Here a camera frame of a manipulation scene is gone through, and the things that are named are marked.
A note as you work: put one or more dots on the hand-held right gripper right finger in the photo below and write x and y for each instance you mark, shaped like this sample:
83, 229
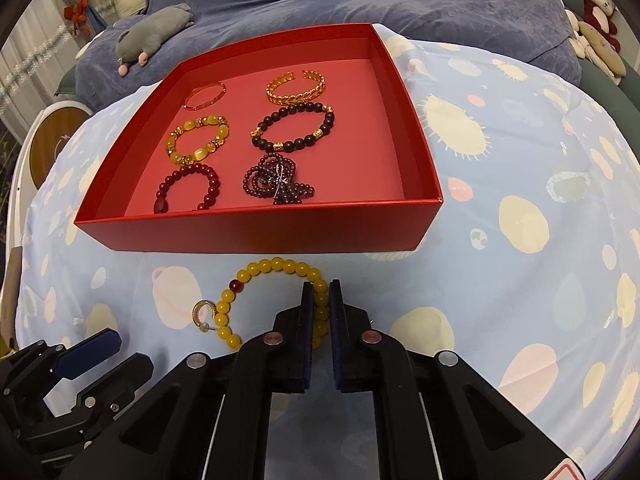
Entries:
340, 330

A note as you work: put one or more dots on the white lace curtain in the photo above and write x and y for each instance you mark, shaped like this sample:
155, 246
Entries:
30, 70

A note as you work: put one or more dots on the cream plush toy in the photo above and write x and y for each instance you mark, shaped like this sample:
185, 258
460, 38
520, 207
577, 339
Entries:
575, 35

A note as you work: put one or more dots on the red monkey plush toy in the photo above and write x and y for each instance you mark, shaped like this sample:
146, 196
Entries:
595, 15

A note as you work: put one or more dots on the grey plush toy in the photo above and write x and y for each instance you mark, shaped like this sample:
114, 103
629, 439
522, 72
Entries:
150, 32

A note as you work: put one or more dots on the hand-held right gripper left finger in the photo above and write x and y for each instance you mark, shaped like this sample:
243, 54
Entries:
305, 330

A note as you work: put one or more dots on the light blue patterned bed sheet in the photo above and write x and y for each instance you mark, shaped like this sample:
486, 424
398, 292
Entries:
500, 285

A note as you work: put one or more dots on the dark green bed frame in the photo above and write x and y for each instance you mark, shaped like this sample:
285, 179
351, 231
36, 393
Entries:
615, 105

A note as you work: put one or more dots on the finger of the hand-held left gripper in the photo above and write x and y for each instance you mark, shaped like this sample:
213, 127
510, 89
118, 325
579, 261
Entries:
125, 380
90, 350

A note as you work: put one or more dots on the gold leaf cuff bangle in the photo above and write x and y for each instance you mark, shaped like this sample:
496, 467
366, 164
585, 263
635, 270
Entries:
280, 100

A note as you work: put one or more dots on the thin gold bangle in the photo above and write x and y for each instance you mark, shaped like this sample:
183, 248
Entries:
200, 107

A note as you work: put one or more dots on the white round wooden stool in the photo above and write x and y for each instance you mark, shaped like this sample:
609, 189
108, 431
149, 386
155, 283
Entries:
50, 145

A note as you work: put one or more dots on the red cardboard box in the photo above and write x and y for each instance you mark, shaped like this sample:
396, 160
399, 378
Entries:
250, 236

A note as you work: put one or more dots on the beige plush toy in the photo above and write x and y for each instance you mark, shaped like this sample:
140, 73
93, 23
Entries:
605, 52

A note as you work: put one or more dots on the gold hoop earring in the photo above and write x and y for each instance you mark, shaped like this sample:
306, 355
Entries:
197, 310

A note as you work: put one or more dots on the red ribbon bow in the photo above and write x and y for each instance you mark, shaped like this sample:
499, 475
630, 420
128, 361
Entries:
76, 12

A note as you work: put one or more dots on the blue curtain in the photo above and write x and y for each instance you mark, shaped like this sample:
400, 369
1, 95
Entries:
87, 15

